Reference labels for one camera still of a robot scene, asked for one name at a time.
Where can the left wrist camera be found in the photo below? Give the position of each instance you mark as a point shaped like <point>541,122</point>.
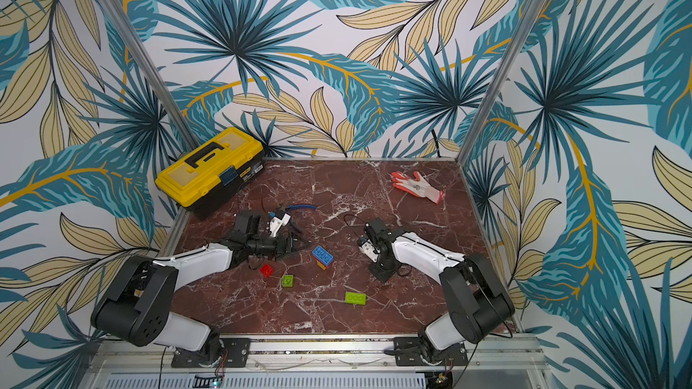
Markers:
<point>277,221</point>

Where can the long green lego brick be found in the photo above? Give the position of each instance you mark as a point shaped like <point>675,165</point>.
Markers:
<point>355,298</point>

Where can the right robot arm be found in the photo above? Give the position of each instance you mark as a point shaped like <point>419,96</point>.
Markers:
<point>477,300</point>

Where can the yellow black toolbox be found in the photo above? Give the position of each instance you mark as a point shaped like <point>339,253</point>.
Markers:
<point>207,178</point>

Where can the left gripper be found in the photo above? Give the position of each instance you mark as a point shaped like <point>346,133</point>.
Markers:
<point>282,248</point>

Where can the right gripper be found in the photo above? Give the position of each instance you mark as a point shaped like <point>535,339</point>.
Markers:
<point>382,266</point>

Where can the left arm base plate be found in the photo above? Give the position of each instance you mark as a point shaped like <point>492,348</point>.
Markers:
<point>216,353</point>

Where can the small red lego brick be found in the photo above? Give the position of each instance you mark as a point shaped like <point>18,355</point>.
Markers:
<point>267,270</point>

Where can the blue lego brick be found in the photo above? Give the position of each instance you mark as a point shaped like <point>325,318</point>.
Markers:
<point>323,256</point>

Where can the aluminium front rail frame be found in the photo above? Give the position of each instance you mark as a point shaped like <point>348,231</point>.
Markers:
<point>325,361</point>

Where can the red white work glove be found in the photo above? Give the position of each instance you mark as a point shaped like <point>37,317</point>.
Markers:
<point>416,185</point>

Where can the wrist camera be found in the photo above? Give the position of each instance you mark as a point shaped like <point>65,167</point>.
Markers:
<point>277,221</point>
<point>370,251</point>

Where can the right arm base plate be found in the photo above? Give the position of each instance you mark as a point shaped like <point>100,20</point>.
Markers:
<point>417,352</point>

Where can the green square lego brick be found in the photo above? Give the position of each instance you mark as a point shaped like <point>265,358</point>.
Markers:
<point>287,281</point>

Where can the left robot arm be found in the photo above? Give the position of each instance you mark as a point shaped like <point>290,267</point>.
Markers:
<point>136,305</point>

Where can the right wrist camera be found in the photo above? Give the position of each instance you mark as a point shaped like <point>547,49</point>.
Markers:
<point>370,251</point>

